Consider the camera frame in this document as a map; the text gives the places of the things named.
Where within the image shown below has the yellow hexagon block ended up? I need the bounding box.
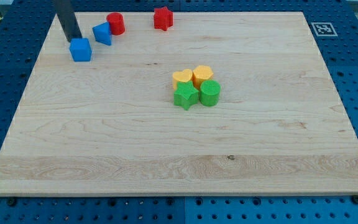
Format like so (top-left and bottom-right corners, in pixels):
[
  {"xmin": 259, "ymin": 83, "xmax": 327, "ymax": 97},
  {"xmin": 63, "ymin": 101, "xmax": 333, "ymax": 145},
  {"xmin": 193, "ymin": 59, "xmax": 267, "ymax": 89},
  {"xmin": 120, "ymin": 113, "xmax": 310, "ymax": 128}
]
[{"xmin": 192, "ymin": 65, "xmax": 214, "ymax": 90}]

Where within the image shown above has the green cylinder block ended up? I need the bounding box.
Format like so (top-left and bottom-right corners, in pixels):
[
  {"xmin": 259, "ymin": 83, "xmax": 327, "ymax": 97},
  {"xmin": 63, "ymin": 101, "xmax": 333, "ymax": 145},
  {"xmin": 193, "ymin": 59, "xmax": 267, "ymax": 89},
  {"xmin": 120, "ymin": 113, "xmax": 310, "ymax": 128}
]
[{"xmin": 200, "ymin": 80, "xmax": 221, "ymax": 106}]

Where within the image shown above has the blue cube block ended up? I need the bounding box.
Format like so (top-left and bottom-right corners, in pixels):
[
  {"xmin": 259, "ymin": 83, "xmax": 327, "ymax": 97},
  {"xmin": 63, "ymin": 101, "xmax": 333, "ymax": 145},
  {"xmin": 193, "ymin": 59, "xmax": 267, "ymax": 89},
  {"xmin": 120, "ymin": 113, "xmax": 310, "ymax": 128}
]
[{"xmin": 69, "ymin": 38, "xmax": 92, "ymax": 62}]

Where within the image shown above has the white fiducial marker tag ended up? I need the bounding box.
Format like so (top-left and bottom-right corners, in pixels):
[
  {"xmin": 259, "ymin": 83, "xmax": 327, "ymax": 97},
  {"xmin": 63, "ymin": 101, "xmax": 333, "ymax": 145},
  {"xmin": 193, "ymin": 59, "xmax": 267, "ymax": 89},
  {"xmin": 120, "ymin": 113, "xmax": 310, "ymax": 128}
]
[{"xmin": 311, "ymin": 22, "xmax": 337, "ymax": 37}]

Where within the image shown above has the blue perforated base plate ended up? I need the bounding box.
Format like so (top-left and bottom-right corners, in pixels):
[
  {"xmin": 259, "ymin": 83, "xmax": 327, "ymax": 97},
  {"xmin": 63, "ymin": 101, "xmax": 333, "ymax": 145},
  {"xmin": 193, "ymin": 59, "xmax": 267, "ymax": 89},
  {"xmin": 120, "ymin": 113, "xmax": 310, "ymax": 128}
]
[{"xmin": 0, "ymin": 1, "xmax": 358, "ymax": 223}]

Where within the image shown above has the light wooden board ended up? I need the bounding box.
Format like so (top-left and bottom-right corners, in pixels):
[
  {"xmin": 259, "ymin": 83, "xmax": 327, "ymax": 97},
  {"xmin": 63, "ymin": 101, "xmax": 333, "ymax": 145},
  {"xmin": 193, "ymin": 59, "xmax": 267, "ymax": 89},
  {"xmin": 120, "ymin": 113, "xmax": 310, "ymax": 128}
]
[{"xmin": 0, "ymin": 12, "xmax": 358, "ymax": 197}]

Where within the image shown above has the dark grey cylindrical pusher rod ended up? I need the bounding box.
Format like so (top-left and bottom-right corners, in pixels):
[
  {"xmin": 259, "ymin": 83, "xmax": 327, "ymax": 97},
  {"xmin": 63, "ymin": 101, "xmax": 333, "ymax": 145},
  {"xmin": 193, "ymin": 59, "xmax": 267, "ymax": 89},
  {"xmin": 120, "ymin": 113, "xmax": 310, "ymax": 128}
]
[{"xmin": 52, "ymin": 0, "xmax": 82, "ymax": 42}]

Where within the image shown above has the blue triangle block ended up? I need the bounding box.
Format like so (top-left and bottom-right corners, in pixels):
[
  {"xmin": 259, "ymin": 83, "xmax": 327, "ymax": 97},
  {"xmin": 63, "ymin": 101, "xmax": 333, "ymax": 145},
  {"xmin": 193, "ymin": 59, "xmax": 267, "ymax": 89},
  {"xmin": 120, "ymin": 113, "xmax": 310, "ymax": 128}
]
[{"xmin": 93, "ymin": 22, "xmax": 112, "ymax": 45}]

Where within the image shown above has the green star block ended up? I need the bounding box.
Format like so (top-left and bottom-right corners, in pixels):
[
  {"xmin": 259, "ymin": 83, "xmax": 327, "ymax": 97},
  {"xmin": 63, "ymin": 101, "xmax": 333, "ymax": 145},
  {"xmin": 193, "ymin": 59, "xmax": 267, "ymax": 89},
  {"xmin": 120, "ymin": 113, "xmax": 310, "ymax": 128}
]
[{"xmin": 173, "ymin": 81, "xmax": 199, "ymax": 110}]

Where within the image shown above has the red star block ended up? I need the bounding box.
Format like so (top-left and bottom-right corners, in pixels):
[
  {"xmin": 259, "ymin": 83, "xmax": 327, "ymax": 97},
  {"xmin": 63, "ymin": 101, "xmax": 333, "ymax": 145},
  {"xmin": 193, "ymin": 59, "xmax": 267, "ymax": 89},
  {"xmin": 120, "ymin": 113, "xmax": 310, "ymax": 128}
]
[{"xmin": 154, "ymin": 6, "xmax": 173, "ymax": 31}]

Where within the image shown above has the yellow heart block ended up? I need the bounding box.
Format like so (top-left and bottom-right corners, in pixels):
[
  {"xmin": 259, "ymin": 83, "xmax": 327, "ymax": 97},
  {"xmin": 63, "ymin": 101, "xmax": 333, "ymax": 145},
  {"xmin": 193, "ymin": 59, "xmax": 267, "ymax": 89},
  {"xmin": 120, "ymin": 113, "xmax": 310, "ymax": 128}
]
[{"xmin": 172, "ymin": 68, "xmax": 193, "ymax": 90}]

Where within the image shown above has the red cylinder block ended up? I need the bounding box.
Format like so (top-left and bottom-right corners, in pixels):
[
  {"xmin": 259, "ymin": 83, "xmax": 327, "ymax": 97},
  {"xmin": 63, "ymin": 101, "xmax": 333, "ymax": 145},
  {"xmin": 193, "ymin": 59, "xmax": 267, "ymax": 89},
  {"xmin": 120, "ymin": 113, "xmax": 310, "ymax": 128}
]
[{"xmin": 106, "ymin": 12, "xmax": 126, "ymax": 35}]

